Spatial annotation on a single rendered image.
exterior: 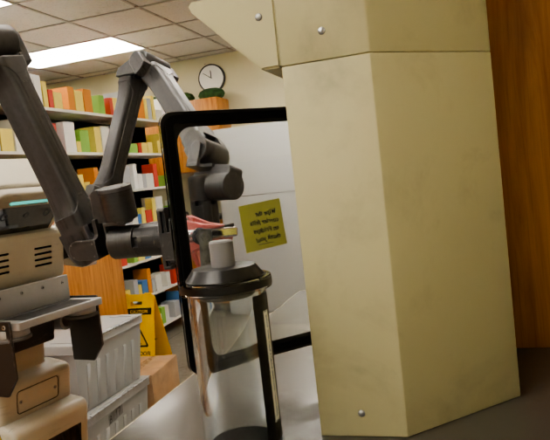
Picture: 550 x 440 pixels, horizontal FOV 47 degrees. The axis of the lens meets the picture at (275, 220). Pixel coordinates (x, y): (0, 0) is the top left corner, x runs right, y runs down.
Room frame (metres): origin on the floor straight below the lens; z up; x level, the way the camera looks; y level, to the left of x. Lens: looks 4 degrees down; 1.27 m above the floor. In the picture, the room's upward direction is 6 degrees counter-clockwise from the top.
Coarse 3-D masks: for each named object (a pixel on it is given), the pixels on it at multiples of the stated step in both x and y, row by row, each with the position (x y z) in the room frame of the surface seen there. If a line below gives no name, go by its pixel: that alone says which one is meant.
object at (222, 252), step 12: (216, 240) 0.74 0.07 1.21; (228, 240) 0.72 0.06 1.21; (216, 252) 0.72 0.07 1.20; (228, 252) 0.72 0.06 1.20; (216, 264) 0.72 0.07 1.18; (228, 264) 0.72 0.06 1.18; (240, 264) 0.73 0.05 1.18; (252, 264) 0.72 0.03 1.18; (192, 276) 0.71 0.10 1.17; (204, 276) 0.70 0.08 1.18; (216, 276) 0.69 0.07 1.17; (228, 276) 0.69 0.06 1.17; (240, 276) 0.70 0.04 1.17; (252, 276) 0.70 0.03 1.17
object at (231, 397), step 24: (192, 288) 0.69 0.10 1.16; (216, 288) 0.68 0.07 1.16; (264, 288) 0.70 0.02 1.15; (192, 312) 0.71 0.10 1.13; (216, 312) 0.69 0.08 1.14; (240, 312) 0.69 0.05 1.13; (192, 336) 0.72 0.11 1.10; (216, 336) 0.69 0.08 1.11; (240, 336) 0.69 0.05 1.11; (216, 360) 0.69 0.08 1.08; (240, 360) 0.69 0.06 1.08; (216, 384) 0.69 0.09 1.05; (240, 384) 0.69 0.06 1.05; (216, 408) 0.69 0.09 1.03; (240, 408) 0.69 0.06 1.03; (264, 408) 0.70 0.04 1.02; (216, 432) 0.70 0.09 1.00; (240, 432) 0.69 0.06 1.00; (264, 432) 0.70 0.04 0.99
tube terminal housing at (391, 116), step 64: (320, 0) 0.77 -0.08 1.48; (384, 0) 0.77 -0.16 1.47; (448, 0) 0.82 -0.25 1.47; (320, 64) 0.78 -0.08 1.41; (384, 64) 0.77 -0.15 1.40; (448, 64) 0.81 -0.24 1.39; (320, 128) 0.78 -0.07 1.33; (384, 128) 0.76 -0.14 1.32; (448, 128) 0.81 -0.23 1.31; (320, 192) 0.78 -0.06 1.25; (384, 192) 0.76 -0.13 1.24; (448, 192) 0.81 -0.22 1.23; (320, 256) 0.78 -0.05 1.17; (384, 256) 0.76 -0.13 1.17; (448, 256) 0.80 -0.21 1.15; (320, 320) 0.79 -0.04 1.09; (384, 320) 0.76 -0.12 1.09; (448, 320) 0.80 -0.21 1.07; (512, 320) 0.85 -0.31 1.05; (320, 384) 0.79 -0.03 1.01; (384, 384) 0.77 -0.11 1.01; (448, 384) 0.79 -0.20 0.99; (512, 384) 0.84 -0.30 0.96
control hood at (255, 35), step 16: (208, 0) 0.82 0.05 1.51; (224, 0) 0.81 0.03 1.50; (240, 0) 0.80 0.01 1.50; (256, 0) 0.80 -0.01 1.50; (272, 0) 0.79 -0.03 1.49; (208, 16) 0.82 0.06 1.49; (224, 16) 0.81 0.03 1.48; (240, 16) 0.81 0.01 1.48; (256, 16) 0.80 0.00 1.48; (272, 16) 0.79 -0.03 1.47; (224, 32) 0.81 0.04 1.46; (240, 32) 0.81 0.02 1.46; (256, 32) 0.80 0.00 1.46; (272, 32) 0.79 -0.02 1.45; (240, 48) 0.81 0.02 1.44; (256, 48) 0.80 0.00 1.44; (272, 48) 0.79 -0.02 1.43; (256, 64) 0.80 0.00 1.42; (272, 64) 0.79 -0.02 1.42
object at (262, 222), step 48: (192, 144) 0.96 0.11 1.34; (240, 144) 1.00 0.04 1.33; (288, 144) 1.04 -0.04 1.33; (192, 192) 0.96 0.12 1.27; (240, 192) 1.00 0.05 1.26; (288, 192) 1.04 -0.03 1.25; (192, 240) 0.95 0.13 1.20; (240, 240) 0.99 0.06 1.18; (288, 240) 1.03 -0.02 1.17; (288, 288) 1.03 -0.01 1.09; (288, 336) 1.02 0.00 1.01
